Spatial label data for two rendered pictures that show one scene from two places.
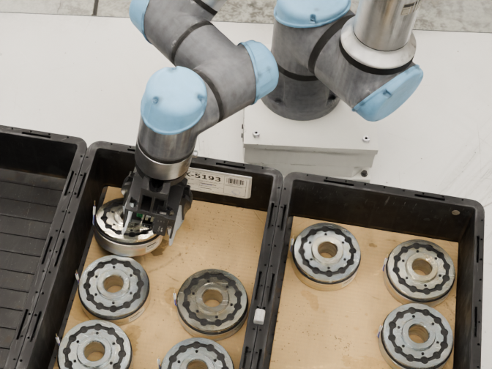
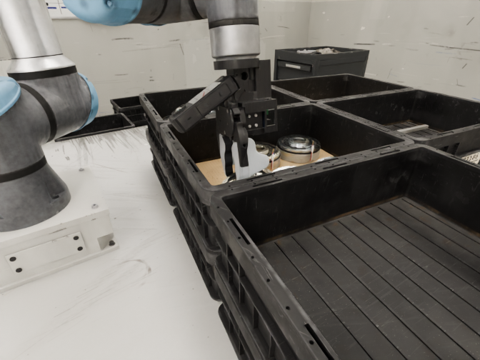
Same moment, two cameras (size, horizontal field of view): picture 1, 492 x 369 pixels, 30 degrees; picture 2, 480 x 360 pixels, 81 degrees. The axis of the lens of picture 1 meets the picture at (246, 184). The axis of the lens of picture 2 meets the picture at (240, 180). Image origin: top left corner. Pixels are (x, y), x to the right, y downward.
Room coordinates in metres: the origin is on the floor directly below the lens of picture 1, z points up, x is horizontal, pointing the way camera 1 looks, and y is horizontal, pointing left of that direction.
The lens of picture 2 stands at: (0.94, 0.52, 1.12)
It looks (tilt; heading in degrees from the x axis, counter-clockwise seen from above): 30 degrees down; 239
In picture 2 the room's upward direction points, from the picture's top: straight up
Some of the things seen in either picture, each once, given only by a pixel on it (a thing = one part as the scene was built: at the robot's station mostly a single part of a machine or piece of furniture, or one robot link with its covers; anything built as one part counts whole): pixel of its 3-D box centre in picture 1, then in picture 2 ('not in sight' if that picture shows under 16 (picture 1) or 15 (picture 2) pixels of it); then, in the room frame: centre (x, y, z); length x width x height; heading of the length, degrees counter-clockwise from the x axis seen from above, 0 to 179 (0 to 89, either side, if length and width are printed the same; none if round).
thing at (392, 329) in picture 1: (417, 335); not in sight; (0.56, -0.26, 0.86); 0.10 x 0.10 x 0.01
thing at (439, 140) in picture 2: not in sight; (416, 112); (0.21, 0.16, 0.92); 0.40 x 0.30 x 0.02; 174
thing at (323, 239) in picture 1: (327, 250); not in sight; (0.69, -0.13, 0.86); 0.05 x 0.05 x 0.01
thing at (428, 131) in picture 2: not in sight; (410, 131); (0.21, 0.16, 0.87); 0.40 x 0.30 x 0.11; 174
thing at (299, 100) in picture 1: (302, 69); (17, 185); (1.06, -0.08, 0.85); 0.15 x 0.15 x 0.10
